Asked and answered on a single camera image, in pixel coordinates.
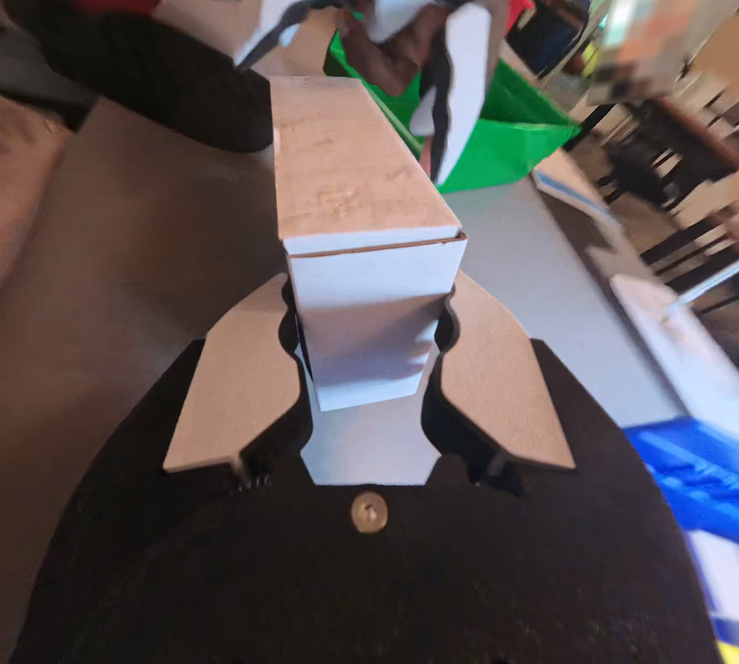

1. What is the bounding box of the blue plastic bin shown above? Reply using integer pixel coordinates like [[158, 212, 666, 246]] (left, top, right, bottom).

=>
[[622, 416, 739, 545]]

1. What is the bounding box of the green plastic bin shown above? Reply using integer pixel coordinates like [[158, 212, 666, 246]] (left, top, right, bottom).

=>
[[322, 12, 582, 195]]

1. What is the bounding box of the white cardboard box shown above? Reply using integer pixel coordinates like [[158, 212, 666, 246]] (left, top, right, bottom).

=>
[[269, 75, 468, 412]]

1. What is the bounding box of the person's left hand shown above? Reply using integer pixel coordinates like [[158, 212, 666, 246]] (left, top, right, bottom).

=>
[[339, 0, 449, 97]]

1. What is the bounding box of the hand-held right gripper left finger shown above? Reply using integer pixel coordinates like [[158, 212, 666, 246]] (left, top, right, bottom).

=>
[[162, 272, 302, 474]]

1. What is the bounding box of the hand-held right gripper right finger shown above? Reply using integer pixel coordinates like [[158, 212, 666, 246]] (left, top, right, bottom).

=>
[[420, 270, 577, 472]]

